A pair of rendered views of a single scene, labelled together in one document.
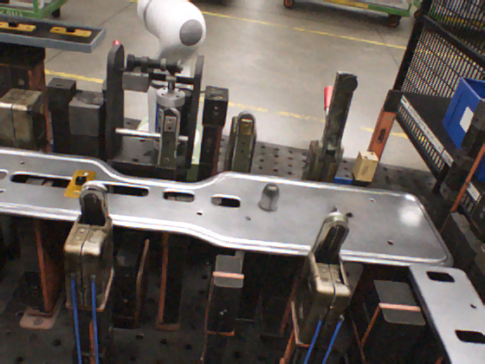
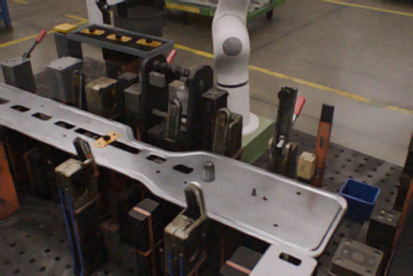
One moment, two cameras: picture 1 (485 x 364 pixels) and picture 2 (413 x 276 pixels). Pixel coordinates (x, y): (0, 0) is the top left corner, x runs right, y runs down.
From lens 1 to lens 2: 64 cm
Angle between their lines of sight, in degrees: 32
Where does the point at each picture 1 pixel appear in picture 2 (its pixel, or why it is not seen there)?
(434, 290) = (271, 265)
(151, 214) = (129, 165)
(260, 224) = not seen: hidden behind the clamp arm
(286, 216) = (214, 187)
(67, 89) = (127, 80)
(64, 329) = not seen: hidden behind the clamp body
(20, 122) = (96, 97)
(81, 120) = (130, 101)
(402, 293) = (253, 260)
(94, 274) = (68, 188)
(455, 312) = not seen: outside the picture
